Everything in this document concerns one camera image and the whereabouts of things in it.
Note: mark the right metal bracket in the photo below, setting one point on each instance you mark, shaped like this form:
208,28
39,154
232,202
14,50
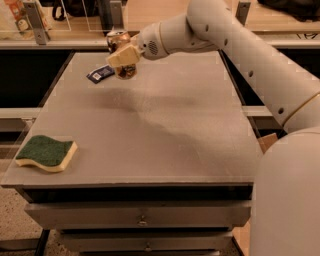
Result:
242,11

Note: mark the left metal bracket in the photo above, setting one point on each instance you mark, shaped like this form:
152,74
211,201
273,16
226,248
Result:
36,21

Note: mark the dark bag top right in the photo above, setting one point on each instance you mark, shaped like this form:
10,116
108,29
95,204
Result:
302,10

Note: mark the lower grey drawer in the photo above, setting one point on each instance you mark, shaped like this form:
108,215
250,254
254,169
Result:
146,241

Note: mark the blue rxbar blueberry wrapper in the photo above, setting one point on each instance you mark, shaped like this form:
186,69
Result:
100,74

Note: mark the black bag on back table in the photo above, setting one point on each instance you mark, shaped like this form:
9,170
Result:
75,8

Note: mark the middle metal bracket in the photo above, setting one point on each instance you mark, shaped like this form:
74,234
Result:
117,14

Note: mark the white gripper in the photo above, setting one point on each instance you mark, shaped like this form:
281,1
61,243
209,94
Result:
149,42

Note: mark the orange soda can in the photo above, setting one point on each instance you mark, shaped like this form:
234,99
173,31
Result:
116,41

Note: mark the orange labelled bottle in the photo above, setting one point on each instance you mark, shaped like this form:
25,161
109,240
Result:
19,14

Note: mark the brown cardboard box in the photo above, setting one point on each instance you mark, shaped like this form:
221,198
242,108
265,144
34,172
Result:
242,234

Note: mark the metal bracket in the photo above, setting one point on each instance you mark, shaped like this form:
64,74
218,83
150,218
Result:
117,14
242,11
36,21

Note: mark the grey drawer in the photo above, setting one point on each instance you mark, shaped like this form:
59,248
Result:
156,214
146,241

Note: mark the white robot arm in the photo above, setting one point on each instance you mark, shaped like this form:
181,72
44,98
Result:
286,194

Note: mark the green and yellow sponge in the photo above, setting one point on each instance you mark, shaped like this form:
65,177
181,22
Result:
46,153

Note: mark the upper grey drawer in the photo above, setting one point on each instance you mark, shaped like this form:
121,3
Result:
156,214

